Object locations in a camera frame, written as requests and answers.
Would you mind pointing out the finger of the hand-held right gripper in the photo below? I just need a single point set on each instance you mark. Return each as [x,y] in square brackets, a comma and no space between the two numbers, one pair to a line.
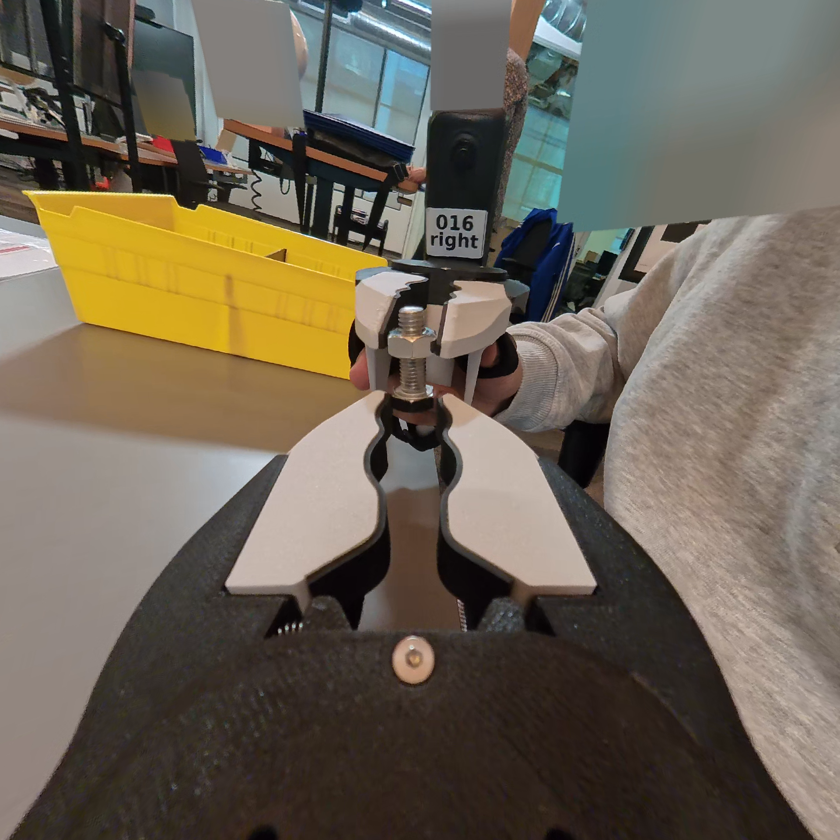
[476,315]
[377,305]

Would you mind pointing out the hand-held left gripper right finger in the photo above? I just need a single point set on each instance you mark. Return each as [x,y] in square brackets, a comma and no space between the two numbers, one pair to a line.
[512,518]

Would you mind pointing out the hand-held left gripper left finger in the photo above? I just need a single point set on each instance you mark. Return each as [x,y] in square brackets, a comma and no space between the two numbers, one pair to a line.
[315,512]

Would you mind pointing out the steel hex nut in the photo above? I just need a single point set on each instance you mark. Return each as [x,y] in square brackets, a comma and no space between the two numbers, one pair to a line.
[412,342]

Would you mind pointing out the steel hex bolt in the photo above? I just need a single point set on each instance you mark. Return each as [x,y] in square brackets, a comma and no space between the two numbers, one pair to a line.
[412,375]

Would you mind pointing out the person's right forearm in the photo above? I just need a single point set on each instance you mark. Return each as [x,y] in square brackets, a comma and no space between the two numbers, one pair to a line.
[564,367]

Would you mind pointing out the grey desk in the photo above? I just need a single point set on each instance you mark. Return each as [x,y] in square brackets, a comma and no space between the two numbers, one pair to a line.
[131,459]

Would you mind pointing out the person's right hand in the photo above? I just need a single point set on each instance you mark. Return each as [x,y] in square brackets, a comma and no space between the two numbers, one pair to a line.
[499,396]

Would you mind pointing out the blue jacket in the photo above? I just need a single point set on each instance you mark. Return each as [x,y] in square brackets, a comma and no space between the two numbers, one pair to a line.
[544,262]

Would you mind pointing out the stack of blue folders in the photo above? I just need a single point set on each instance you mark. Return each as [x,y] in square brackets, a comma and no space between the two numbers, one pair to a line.
[361,134]

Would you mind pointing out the yellow plastic bin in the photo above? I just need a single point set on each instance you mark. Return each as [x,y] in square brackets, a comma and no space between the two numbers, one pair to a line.
[164,282]

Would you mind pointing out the person's grey sweatshirt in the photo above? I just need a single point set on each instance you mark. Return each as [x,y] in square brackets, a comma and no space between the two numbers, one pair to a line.
[722,459]

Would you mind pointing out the black office chair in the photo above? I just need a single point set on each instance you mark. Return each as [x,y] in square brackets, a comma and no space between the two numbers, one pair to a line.
[190,164]

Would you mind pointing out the black monitor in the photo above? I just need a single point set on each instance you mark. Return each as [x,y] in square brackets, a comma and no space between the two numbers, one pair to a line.
[164,46]

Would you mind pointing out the long wood-edged table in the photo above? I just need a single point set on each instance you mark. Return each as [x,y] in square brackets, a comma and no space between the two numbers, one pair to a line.
[65,136]

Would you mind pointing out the clear plastic bag with paper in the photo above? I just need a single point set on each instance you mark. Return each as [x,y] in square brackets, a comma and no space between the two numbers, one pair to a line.
[19,257]

